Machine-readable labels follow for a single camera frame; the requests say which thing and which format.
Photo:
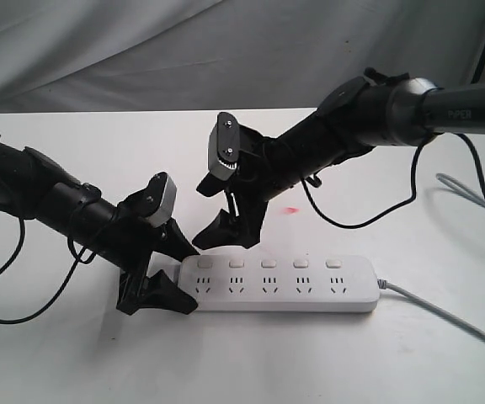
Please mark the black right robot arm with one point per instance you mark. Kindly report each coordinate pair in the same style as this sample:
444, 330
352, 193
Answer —
365, 112

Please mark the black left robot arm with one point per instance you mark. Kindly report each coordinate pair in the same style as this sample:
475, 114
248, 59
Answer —
34, 187

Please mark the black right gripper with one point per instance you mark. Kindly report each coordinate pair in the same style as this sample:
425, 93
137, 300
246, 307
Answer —
266, 168

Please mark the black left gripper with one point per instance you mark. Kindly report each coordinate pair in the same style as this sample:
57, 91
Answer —
134, 239

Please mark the white five-outlet power strip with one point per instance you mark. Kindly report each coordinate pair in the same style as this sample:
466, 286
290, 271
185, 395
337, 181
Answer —
254, 283

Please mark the white backdrop cloth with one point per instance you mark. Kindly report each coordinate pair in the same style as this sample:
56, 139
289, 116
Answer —
85, 56

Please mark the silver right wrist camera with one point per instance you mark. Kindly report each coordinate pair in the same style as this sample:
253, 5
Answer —
224, 146

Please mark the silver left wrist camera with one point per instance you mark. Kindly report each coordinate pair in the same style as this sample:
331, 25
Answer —
159, 199

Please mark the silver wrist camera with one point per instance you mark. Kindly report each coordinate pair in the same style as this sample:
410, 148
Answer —
159, 199
224, 146

